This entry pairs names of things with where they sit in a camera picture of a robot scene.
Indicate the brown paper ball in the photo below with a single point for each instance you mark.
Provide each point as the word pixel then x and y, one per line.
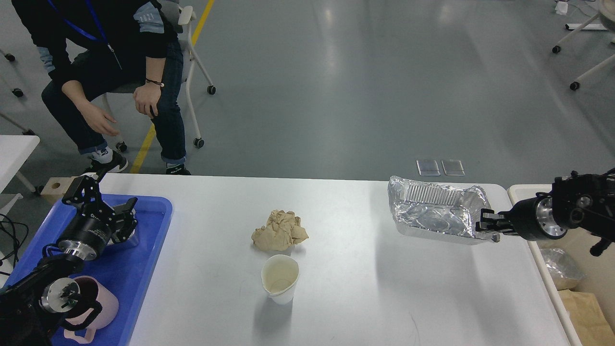
pixel 283 229

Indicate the square stainless steel tray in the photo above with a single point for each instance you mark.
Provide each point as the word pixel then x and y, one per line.
pixel 129 238

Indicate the brown paper in bin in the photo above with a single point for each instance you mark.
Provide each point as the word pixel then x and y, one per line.
pixel 587 318

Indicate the white rolling chair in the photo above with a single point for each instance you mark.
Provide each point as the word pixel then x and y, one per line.
pixel 182 20

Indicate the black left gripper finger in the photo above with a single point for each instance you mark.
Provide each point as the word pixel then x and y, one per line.
pixel 123 215
pixel 84 195

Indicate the blue plastic tray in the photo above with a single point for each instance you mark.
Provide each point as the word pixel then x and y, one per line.
pixel 124 269

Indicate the wooden block with hole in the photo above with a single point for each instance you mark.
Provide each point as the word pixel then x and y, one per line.
pixel 55 188

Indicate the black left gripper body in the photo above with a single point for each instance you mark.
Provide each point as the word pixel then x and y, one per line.
pixel 86 237

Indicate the seated person in black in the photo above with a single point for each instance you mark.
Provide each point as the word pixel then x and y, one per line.
pixel 91 47

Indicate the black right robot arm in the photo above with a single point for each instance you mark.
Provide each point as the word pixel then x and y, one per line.
pixel 577 201

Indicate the crumpled clear plastic in bin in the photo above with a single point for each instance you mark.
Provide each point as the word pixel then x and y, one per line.
pixel 562 268

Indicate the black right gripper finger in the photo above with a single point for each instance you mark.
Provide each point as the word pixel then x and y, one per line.
pixel 491 222

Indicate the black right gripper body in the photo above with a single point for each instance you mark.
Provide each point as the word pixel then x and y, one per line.
pixel 533 220

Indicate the clear floor plate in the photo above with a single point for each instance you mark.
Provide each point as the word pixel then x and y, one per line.
pixel 453 167
pixel 428 167

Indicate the clear floor plate left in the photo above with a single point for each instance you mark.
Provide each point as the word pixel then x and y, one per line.
pixel 428 167

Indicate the small white side table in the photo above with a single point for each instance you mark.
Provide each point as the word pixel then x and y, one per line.
pixel 14 151

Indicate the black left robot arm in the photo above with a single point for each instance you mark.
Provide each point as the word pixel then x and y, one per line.
pixel 48 298

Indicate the person's right hand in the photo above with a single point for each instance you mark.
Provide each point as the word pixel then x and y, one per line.
pixel 98 119

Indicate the person's left hand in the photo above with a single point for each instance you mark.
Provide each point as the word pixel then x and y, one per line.
pixel 146 99

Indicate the white paper cup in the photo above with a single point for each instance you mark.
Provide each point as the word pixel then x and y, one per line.
pixel 279 277

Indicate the clear floor plate right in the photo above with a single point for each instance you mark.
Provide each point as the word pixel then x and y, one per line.
pixel 453 167

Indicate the white plastic bin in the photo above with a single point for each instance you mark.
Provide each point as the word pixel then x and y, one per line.
pixel 599 276

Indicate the pink mug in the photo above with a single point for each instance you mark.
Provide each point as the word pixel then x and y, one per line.
pixel 91 291

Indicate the aluminium foil tray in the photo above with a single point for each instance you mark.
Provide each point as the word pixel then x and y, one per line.
pixel 437 211

